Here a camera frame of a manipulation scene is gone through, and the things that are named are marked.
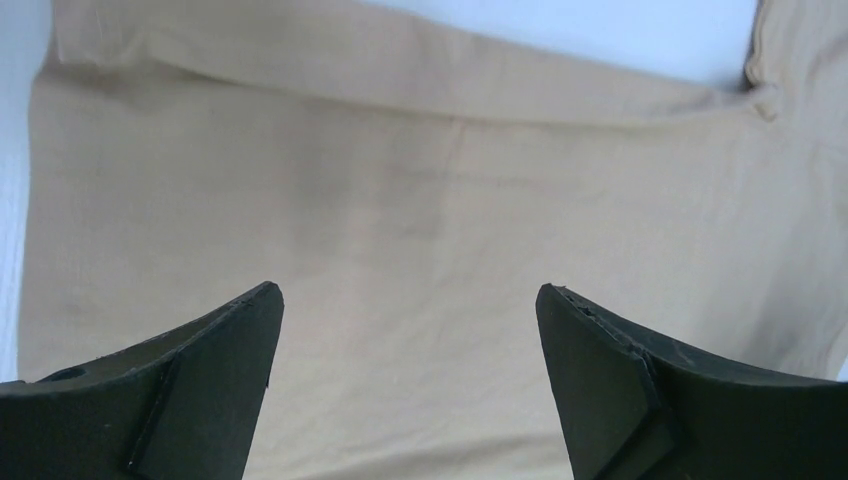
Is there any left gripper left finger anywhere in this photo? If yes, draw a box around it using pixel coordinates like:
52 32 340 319
1 282 284 479

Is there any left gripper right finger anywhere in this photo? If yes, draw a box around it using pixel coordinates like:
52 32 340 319
536 284 847 480

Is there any beige t shirt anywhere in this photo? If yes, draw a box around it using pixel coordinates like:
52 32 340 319
19 1 847 479

